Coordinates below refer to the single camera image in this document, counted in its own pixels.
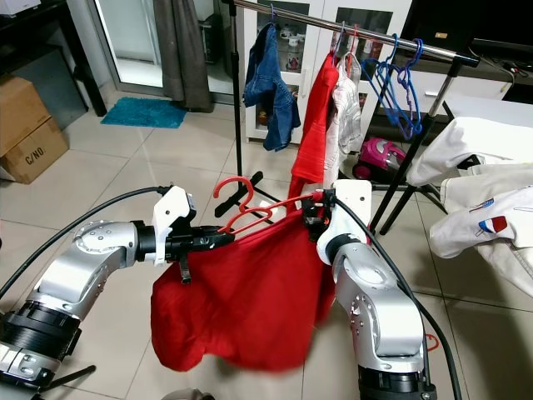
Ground red printed shirt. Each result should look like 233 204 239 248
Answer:
150 208 338 373

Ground pink vacuum cleaner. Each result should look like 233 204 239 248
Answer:
351 137 409 182

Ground plain red garment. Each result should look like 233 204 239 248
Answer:
287 52 341 201

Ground white striped garment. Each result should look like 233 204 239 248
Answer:
325 58 365 168

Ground blue denim garment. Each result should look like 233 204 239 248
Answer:
243 23 302 153

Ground blue floor mat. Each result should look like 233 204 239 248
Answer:
100 97 180 128

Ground white patched jeans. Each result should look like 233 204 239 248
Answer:
429 162 533 297

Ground cardboard box with C/NO print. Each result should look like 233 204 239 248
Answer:
2 119 69 184

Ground chrome and black clothes rack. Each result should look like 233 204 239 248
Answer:
221 0 481 238

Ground grey curtain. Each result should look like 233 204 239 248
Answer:
152 0 213 113

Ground brown cardboard box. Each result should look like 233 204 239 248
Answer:
0 77 51 163

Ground black speaker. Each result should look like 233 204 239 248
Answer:
404 0 480 47

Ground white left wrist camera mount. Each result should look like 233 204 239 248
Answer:
152 185 201 266

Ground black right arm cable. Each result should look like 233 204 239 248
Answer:
333 200 463 400

